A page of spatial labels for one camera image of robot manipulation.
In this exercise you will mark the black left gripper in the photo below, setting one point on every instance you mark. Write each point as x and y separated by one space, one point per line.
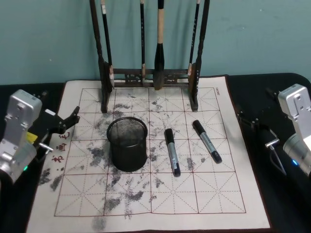
49 123

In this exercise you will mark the dark wooden brush rack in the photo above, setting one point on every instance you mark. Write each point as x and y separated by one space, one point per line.
105 80

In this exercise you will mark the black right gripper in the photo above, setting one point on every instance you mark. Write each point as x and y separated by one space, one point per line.
268 134

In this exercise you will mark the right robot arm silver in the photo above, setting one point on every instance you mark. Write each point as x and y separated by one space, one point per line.
297 109

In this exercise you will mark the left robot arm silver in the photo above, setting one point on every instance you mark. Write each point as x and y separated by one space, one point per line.
17 121

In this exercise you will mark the black mesh pen holder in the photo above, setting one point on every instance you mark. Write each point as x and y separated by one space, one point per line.
127 153

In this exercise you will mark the black silver marker pen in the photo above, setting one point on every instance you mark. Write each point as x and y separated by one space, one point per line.
173 155
207 142

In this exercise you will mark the white felt mat red grid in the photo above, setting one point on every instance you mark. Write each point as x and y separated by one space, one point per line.
170 199

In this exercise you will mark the thin black brush white tip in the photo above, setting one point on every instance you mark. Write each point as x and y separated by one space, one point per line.
107 41

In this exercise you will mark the thin black brush brown tip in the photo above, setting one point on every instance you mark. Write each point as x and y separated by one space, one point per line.
142 36
193 41

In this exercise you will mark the black table cloth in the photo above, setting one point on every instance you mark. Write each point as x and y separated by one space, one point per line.
267 206

